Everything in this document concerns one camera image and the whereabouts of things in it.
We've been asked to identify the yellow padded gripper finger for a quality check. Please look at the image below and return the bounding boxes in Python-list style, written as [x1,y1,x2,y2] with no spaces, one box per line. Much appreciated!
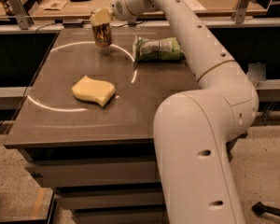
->
[90,14,100,26]
[96,7,112,24]

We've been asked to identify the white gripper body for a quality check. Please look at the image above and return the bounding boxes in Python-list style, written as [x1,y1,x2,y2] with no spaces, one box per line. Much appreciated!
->
[110,0,156,21]

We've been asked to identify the orange soda can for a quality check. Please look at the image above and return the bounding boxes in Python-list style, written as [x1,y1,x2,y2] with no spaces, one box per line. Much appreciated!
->
[92,23,112,48]

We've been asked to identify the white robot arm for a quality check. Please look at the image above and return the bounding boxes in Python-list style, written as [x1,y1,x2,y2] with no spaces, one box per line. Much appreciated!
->
[110,0,259,224]

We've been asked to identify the yellow wavy sponge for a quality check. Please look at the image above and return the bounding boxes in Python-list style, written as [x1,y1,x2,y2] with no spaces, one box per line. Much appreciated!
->
[72,76,116,107]

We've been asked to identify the small card on desk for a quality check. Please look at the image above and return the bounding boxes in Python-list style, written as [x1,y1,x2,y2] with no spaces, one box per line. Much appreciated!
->
[42,0,67,11]

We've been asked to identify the green chip bag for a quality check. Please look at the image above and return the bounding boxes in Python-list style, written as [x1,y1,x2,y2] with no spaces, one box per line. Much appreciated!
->
[133,35,185,62]

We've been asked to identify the white paper sheet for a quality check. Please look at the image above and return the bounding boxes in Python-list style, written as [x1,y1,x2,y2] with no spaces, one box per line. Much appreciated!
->
[184,0,205,12]

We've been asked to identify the grey drawer cabinet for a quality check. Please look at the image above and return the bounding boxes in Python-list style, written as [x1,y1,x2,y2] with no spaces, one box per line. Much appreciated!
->
[6,27,198,224]

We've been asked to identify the black tool on floor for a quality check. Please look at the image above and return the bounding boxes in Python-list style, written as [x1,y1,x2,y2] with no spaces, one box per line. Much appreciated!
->
[252,202,280,217]

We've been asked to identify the metal bracket left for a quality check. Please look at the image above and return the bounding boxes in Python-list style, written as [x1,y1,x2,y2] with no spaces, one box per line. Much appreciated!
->
[8,0,33,30]

